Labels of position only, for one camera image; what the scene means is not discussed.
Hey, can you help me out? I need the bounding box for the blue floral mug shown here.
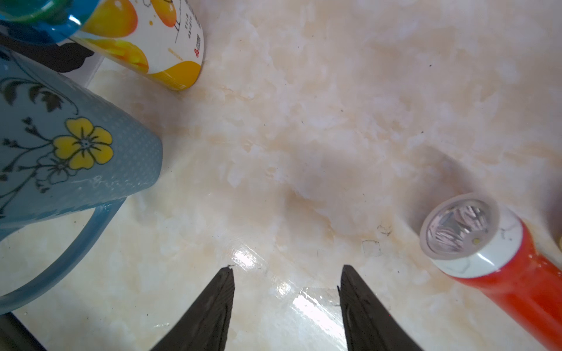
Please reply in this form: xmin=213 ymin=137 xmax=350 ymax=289
xmin=1 ymin=48 xmax=162 ymax=314

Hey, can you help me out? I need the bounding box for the red flashlight white head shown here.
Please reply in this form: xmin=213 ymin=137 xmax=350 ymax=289
xmin=419 ymin=192 xmax=562 ymax=351

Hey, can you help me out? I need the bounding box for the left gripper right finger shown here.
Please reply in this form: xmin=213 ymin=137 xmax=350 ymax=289
xmin=338 ymin=265 xmax=422 ymax=351

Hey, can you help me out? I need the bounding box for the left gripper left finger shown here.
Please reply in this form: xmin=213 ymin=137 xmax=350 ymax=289
xmin=152 ymin=266 xmax=235 ymax=351

